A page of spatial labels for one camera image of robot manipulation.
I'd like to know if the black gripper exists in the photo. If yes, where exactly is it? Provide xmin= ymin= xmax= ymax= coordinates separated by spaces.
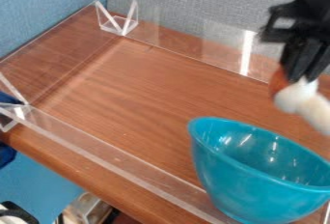
xmin=261 ymin=2 xmax=330 ymax=83

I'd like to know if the white and orange toy mushroom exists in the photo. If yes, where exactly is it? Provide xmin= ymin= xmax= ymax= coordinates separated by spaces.
xmin=270 ymin=68 xmax=330 ymax=136

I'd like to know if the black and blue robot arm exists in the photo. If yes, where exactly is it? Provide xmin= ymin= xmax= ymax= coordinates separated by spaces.
xmin=261 ymin=0 xmax=330 ymax=83

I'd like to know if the blue plastic bowl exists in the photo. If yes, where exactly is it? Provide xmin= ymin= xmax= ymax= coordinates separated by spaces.
xmin=188 ymin=117 xmax=330 ymax=224

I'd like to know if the clear acrylic table barrier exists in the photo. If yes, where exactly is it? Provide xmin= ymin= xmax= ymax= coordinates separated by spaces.
xmin=0 ymin=0 xmax=330 ymax=224

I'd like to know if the dark blue object at left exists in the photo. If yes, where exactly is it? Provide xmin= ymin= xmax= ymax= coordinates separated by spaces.
xmin=0 ymin=91 xmax=22 ymax=169

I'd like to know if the black and white wheel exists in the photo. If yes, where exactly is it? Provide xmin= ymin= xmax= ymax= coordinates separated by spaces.
xmin=0 ymin=201 xmax=41 ymax=224

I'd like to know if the clear acrylic corner bracket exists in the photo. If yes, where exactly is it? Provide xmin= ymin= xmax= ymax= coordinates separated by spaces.
xmin=94 ymin=0 xmax=140 ymax=36

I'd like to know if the metal frame under table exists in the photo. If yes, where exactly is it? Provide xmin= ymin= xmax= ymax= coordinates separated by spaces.
xmin=54 ymin=192 xmax=114 ymax=224

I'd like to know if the clear acrylic left bracket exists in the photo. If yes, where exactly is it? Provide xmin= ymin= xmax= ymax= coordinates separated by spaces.
xmin=0 ymin=72 xmax=31 ymax=132

